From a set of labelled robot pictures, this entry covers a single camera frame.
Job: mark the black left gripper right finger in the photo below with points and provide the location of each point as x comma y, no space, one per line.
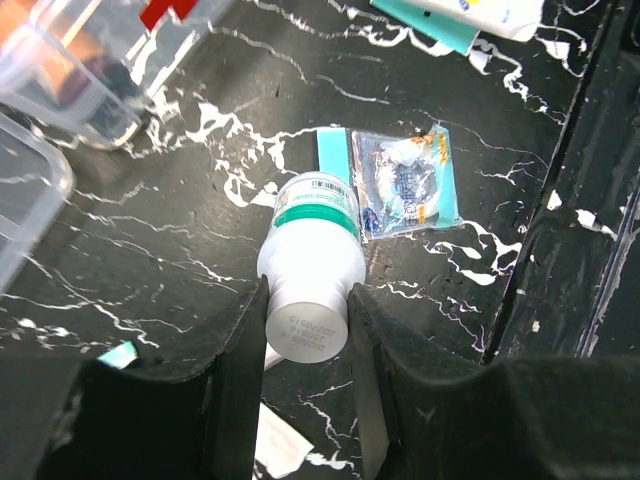
426,413

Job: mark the white teal sachet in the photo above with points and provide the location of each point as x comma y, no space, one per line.
121,356

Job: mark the clear first aid box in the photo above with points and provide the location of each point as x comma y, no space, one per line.
149,47

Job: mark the brown bottle orange cap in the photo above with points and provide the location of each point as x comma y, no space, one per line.
49,43

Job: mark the white bottle green label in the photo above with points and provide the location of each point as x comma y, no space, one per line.
312,257

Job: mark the clear plastic divider tray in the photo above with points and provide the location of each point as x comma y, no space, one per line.
36,181

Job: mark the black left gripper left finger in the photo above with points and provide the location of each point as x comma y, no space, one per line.
193,415

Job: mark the white blue packet bag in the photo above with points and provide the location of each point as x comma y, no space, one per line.
457,23

